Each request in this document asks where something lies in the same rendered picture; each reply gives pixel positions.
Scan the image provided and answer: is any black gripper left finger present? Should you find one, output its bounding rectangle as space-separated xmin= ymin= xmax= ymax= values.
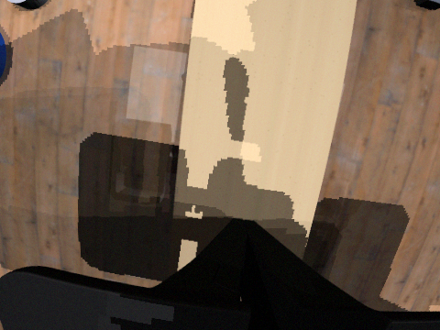
xmin=0 ymin=217 xmax=250 ymax=330

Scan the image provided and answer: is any grey short cylinder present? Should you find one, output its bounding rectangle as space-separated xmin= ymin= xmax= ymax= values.
xmin=7 ymin=0 xmax=48 ymax=10

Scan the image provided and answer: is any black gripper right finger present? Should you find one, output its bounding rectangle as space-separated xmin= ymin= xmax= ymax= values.
xmin=241 ymin=220 xmax=440 ymax=330

